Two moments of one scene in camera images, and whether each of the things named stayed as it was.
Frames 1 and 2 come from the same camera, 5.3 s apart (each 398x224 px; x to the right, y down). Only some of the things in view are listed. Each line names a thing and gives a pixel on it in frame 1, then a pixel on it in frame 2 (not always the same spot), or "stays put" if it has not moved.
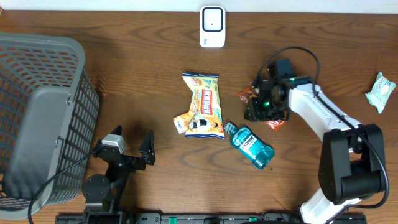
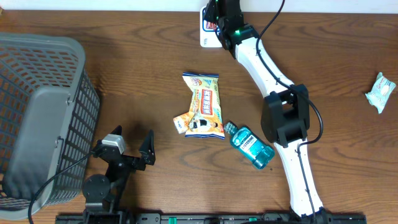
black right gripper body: (266, 109) to (211, 14)
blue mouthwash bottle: (252, 147) stays put
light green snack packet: (380, 92) stays put
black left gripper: (147, 152) stays put
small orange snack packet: (181, 122) stays put
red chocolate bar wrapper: (250, 93) to (211, 25)
